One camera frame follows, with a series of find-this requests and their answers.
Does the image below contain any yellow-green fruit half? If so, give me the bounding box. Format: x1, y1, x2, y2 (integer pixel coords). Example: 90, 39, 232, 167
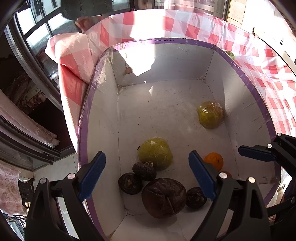
197, 101, 224, 129

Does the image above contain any small dark fruit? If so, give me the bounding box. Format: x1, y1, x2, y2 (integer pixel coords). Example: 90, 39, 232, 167
118, 173, 143, 195
186, 187, 207, 210

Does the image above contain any dark fruit half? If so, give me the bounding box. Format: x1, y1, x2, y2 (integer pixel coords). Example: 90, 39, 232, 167
132, 161, 157, 181

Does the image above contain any yellow apple half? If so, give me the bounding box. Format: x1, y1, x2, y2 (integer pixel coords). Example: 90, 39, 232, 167
137, 138, 173, 171

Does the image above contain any green fruit half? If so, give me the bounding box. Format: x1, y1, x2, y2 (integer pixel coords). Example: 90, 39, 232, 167
225, 50, 235, 60

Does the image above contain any small orange by box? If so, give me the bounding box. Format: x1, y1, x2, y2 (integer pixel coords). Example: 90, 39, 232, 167
204, 152, 224, 172

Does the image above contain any large dark brown fruit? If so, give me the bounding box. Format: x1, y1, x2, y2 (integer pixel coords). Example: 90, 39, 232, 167
142, 178, 186, 218

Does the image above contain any purple-rimmed white cardboard box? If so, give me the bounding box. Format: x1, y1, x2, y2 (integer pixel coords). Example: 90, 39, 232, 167
78, 38, 280, 240

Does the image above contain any red white checkered tablecloth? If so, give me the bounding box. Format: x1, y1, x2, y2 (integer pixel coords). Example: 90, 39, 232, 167
45, 9, 296, 209

